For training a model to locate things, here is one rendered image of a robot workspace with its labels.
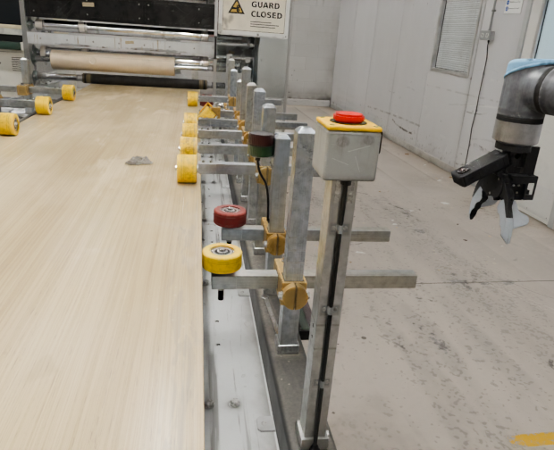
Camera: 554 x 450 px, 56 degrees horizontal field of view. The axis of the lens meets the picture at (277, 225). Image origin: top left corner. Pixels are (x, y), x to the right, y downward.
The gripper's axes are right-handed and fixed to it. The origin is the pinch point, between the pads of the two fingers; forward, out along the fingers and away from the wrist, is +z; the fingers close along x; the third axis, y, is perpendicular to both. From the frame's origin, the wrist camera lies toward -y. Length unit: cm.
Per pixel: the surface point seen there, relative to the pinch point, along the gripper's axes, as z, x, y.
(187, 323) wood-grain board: 4, -28, -65
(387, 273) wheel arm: 8.1, -3.8, -23.2
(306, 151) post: -18.8, -8.5, -44.4
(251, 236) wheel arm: 9, 21, -49
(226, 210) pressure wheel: 3, 22, -55
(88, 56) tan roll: -15, 276, -127
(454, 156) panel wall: 74, 409, 223
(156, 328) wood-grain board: 4, -29, -70
